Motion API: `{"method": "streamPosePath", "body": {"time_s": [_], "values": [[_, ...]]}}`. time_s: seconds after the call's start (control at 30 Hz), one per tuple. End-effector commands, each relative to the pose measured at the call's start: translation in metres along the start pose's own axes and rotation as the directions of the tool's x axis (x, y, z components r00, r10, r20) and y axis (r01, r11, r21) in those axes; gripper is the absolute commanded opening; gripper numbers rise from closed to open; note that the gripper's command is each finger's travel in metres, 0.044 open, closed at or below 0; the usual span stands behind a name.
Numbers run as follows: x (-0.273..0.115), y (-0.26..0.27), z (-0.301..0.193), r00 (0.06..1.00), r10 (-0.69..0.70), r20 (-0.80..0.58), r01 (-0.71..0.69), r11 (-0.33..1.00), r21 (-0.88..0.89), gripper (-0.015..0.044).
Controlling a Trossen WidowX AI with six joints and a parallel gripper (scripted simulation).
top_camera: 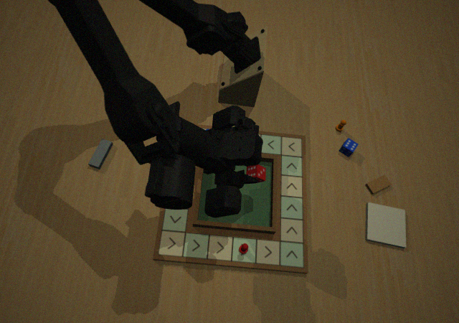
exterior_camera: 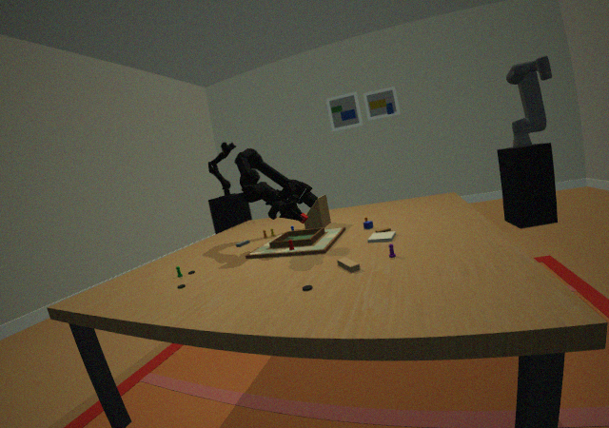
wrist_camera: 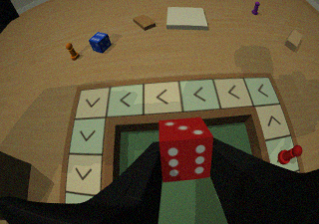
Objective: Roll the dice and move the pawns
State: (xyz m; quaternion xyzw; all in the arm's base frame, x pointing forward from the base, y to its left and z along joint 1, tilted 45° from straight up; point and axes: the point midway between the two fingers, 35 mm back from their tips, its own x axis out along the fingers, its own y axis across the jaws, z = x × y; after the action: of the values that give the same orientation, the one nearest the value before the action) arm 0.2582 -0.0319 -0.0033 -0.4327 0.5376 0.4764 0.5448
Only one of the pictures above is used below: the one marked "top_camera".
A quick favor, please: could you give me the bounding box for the orange game pawn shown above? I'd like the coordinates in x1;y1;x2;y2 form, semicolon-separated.
335;120;346;132

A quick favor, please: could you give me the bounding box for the blue die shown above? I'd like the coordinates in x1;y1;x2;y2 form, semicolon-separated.
339;138;359;157

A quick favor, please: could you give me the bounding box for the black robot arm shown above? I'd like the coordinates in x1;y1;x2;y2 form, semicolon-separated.
48;0;263;210

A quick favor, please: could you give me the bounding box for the red die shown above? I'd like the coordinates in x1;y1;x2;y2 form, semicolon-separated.
247;164;266;182

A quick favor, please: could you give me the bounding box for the red pawn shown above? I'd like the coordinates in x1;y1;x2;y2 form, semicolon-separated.
239;243;248;254

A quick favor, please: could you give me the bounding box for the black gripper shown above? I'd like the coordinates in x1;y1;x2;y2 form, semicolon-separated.
194;106;258;217

